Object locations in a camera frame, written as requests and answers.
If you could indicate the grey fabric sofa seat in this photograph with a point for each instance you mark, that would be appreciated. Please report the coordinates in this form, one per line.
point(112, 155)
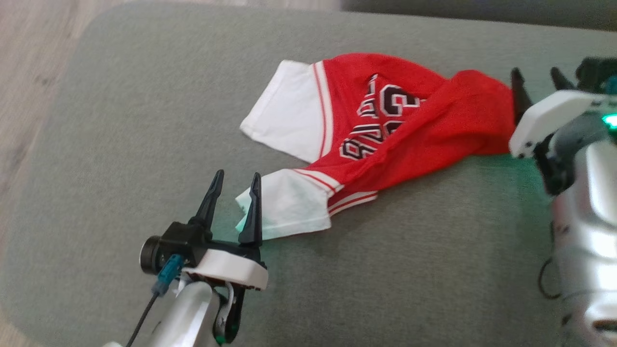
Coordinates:
point(385, 270)

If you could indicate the grey fabric sofa cushion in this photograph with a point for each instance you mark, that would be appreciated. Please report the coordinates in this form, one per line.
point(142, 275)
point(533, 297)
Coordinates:
point(482, 9)

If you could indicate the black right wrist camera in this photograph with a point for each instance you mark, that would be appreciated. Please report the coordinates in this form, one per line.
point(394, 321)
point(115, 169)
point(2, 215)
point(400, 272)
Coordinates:
point(595, 72)

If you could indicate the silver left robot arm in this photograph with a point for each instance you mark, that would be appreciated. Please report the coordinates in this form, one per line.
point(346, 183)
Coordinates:
point(188, 313)

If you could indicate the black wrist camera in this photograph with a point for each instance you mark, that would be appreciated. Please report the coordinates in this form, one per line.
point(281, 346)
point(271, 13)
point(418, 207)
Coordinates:
point(595, 72)
point(178, 238)

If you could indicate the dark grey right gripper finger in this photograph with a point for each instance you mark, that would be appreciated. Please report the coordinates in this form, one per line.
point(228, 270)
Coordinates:
point(560, 82)
point(519, 96)

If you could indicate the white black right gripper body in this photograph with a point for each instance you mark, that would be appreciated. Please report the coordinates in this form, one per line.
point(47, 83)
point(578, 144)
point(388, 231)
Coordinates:
point(554, 115)

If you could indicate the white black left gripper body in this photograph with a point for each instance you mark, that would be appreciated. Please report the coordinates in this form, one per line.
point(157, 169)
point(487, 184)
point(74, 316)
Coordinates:
point(231, 270)

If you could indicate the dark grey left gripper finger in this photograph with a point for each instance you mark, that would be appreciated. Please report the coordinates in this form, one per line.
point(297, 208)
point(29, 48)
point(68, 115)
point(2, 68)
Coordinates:
point(209, 202)
point(253, 217)

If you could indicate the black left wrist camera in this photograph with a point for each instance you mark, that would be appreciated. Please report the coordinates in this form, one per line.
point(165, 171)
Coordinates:
point(178, 238)

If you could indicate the red white basketball jersey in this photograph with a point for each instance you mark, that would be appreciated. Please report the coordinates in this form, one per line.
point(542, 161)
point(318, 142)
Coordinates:
point(434, 125)

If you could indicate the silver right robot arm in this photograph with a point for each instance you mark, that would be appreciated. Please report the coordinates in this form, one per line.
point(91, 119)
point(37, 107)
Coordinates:
point(593, 241)

